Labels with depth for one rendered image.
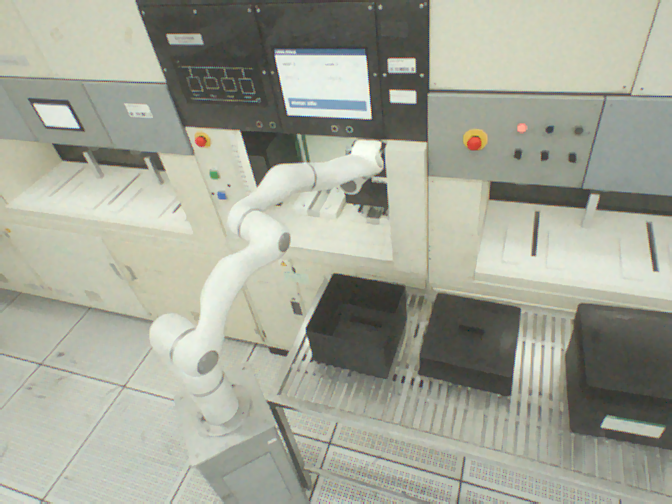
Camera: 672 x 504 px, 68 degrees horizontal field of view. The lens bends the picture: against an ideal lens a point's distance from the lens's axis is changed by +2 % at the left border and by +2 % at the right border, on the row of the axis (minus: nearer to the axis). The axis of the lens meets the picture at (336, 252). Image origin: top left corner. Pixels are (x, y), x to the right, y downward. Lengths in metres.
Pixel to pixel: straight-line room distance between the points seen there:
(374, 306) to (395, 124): 0.69
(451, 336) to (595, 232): 0.73
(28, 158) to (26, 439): 1.46
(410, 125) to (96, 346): 2.39
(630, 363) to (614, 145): 0.57
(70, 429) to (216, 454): 1.44
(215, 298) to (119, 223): 1.22
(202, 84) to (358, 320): 0.98
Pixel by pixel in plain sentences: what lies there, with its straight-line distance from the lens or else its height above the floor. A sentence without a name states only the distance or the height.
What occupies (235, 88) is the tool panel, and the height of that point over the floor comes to 1.55.
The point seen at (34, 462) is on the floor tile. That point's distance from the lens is 3.03.
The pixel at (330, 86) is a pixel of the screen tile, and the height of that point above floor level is 1.57.
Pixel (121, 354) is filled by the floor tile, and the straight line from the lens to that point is 3.17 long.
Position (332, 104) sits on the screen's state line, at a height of 1.51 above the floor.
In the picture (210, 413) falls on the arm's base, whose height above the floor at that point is 0.85.
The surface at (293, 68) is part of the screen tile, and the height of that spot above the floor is 1.62.
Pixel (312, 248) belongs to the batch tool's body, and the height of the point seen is 0.87.
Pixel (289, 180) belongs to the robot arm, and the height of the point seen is 1.41.
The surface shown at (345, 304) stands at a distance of 1.90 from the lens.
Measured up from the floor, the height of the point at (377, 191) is 1.05.
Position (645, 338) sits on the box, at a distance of 1.60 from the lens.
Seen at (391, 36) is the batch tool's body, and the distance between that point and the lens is 1.43.
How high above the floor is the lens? 2.21
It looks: 43 degrees down
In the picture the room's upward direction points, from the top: 10 degrees counter-clockwise
